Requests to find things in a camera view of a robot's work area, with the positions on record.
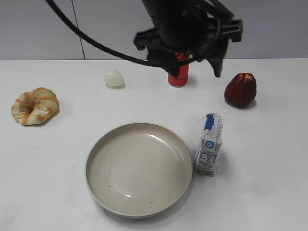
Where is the white blue milk carton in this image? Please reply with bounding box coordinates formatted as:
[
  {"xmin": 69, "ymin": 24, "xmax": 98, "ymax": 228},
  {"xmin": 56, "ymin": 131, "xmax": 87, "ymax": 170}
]
[{"xmin": 194, "ymin": 113, "xmax": 224, "ymax": 177}]

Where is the dark red wax apple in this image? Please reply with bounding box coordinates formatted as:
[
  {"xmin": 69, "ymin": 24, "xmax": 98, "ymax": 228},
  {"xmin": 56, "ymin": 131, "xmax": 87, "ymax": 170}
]
[{"xmin": 224, "ymin": 73, "xmax": 257, "ymax": 108}]

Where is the black cable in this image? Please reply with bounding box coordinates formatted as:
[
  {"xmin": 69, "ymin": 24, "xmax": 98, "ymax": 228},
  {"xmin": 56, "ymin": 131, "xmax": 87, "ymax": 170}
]
[{"xmin": 45, "ymin": 0, "xmax": 154, "ymax": 67}]

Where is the red soda can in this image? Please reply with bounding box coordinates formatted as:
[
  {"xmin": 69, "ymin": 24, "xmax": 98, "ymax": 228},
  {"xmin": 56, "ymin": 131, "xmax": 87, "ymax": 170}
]
[{"xmin": 168, "ymin": 52, "xmax": 190, "ymax": 87}]

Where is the white egg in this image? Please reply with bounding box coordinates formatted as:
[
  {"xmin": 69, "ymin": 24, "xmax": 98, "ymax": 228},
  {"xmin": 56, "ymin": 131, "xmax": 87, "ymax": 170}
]
[{"xmin": 103, "ymin": 69, "xmax": 124, "ymax": 87}]

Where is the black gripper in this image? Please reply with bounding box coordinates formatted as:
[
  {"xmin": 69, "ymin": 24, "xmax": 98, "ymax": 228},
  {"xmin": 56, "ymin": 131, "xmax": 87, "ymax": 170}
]
[{"xmin": 134, "ymin": 0, "xmax": 243, "ymax": 77}]

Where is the beige round plate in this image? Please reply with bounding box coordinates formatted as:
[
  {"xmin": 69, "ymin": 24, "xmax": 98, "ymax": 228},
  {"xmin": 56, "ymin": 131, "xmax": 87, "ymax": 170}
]
[{"xmin": 85, "ymin": 123, "xmax": 193, "ymax": 219}]

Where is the striped bread ring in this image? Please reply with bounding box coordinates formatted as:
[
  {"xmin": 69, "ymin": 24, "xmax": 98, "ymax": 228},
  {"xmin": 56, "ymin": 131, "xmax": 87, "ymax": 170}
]
[{"xmin": 11, "ymin": 87, "xmax": 59, "ymax": 126}]

